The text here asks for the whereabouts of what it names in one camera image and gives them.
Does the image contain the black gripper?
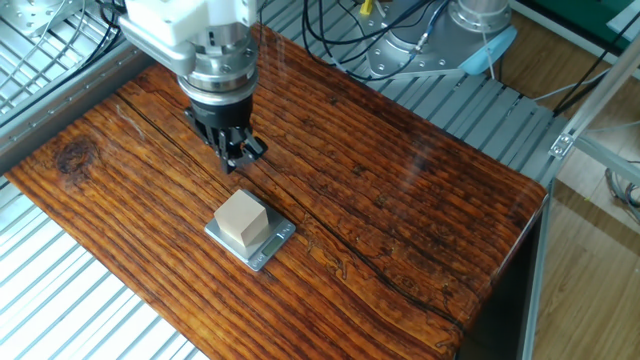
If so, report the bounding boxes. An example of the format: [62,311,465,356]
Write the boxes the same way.
[183,92,269,175]

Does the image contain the large wooden cube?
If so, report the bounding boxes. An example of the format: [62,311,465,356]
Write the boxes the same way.
[213,188,270,249]

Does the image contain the silver digital scale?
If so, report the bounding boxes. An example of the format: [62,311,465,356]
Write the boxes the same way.
[203,207,297,273]

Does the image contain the glossy wood-grain board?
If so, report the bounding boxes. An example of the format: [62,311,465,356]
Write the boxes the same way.
[4,22,549,360]

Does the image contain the silver mounting base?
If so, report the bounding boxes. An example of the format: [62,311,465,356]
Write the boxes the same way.
[0,0,84,39]

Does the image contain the green board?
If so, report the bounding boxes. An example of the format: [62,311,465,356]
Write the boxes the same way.
[519,0,640,51]

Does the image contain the white flat item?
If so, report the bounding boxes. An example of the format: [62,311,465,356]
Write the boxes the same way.
[605,0,640,42]

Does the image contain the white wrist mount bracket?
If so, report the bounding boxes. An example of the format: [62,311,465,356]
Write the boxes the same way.
[124,0,259,49]

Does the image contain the thin black cables on slats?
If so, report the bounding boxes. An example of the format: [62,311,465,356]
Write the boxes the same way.
[74,0,129,71]

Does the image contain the grey aluminium table rail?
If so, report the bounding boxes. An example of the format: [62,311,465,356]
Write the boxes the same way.
[0,39,156,174]

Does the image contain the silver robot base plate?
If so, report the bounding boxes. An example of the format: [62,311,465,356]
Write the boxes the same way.
[359,4,481,79]

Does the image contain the thick black cable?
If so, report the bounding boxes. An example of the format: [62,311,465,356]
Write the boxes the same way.
[317,0,436,49]

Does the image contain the cable with silver connector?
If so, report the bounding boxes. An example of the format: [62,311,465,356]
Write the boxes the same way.
[412,0,451,56]

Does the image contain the long black floor cable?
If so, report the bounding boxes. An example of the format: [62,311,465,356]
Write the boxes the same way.
[552,22,640,117]

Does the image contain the aluminium frame post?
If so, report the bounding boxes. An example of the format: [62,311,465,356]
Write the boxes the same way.
[548,32,640,160]

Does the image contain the aluminium frame beam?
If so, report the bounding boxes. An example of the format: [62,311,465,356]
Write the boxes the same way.
[573,135,640,187]

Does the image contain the coiled cable bundle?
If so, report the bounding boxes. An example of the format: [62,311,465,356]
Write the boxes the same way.
[603,159,640,226]

